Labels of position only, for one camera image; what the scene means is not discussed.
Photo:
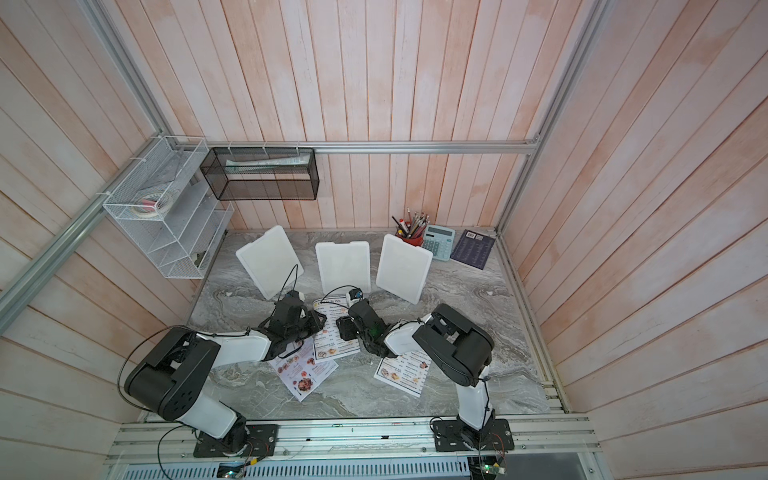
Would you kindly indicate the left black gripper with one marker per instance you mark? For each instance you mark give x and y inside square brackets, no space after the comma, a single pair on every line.
[316,324]

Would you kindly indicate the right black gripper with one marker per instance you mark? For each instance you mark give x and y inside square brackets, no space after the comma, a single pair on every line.
[345,327]

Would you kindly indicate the dark purple card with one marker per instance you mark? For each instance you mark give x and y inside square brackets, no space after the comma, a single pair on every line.
[473,249]

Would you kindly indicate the paper inside black basket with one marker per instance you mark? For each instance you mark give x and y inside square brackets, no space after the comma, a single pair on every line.
[280,165]

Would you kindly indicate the middle white narrow rack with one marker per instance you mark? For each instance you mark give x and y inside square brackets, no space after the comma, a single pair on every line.
[344,264]

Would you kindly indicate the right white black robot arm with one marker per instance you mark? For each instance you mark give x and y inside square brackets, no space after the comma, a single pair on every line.
[461,349]

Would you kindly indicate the grey desk calculator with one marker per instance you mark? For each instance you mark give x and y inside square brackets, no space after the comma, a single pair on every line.
[439,241]

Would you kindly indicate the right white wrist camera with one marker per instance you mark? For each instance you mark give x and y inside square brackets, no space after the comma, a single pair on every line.
[354,295]

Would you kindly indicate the dim sum menu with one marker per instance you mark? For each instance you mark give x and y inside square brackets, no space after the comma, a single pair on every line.
[407,373]
[328,344]

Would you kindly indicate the aluminium front rail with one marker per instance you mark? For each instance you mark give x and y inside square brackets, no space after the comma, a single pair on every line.
[358,438]

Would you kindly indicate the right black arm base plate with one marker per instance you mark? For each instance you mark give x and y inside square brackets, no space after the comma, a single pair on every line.
[454,435]

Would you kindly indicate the left white narrow rack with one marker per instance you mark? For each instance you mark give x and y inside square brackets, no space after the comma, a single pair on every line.
[270,261]

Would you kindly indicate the left red white menu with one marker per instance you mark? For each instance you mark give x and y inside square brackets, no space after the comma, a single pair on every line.
[300,371]

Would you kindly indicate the white wire wall shelf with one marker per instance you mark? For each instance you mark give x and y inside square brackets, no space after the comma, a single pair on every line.
[169,210]

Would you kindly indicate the white narrow rack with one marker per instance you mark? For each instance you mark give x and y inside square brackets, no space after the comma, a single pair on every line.
[270,261]
[344,264]
[403,269]

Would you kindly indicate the red pen cup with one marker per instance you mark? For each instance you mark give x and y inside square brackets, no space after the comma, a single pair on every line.
[411,229]

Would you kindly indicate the tape roll on shelf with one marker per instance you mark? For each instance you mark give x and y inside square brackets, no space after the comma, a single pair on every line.
[151,205]

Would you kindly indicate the right white narrow rack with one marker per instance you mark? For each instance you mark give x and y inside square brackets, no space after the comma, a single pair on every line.
[403,269]

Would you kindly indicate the black mesh wall basket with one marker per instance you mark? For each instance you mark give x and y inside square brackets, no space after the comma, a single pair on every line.
[300,185]

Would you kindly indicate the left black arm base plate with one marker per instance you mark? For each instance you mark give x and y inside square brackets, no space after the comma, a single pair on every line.
[242,441]

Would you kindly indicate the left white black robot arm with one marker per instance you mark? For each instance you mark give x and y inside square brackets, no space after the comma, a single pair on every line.
[170,380]

